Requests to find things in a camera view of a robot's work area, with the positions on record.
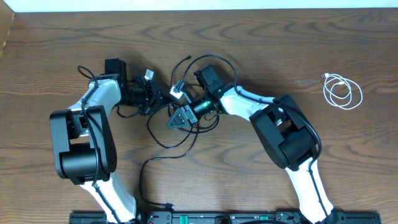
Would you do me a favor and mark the white USB cable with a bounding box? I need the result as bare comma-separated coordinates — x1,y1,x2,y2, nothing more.
321,72,364,110

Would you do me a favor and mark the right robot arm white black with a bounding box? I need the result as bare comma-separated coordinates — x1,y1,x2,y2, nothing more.
167,85,338,223

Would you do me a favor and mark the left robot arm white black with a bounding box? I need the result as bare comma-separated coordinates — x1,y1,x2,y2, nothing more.
50,74,172,223

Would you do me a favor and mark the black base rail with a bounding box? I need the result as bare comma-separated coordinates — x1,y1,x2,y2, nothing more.
68,211,382,224

